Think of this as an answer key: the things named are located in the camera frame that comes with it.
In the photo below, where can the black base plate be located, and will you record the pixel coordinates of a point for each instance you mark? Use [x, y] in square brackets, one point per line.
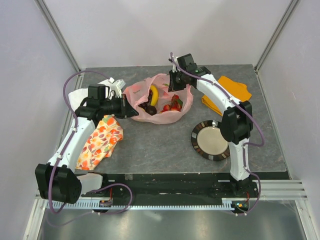
[212, 185]

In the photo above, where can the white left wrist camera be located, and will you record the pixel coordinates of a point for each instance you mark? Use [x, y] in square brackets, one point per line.
[116, 87]

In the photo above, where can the white cloth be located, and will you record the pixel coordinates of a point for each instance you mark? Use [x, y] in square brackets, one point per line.
[76, 97]

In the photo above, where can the pink plastic bag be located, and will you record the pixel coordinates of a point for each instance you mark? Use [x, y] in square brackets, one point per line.
[138, 92]

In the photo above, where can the yellow fake banana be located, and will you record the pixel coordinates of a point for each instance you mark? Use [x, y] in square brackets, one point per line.
[154, 95]

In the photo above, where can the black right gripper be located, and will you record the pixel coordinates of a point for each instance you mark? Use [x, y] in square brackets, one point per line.
[173, 86]

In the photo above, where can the orange cloth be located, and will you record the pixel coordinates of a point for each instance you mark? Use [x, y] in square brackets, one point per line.
[237, 89]

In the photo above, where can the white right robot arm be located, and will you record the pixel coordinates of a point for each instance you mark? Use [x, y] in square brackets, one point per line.
[236, 124]

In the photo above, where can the dark fake plum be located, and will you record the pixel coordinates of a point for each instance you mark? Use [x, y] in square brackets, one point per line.
[151, 110]

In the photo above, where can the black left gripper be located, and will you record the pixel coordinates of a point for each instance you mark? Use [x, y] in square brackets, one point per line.
[126, 110]

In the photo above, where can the dark rimmed ceramic plate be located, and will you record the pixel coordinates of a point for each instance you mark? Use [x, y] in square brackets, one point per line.
[207, 140]

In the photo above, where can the fake purple grapes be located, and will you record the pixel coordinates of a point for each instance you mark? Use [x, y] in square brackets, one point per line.
[145, 104]

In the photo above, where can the grey cable duct rail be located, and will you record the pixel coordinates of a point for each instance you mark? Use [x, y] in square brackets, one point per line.
[96, 204]

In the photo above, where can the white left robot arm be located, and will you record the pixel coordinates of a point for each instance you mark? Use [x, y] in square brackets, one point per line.
[56, 179]

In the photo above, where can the floral patterned cloth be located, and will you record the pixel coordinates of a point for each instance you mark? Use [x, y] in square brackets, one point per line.
[100, 144]

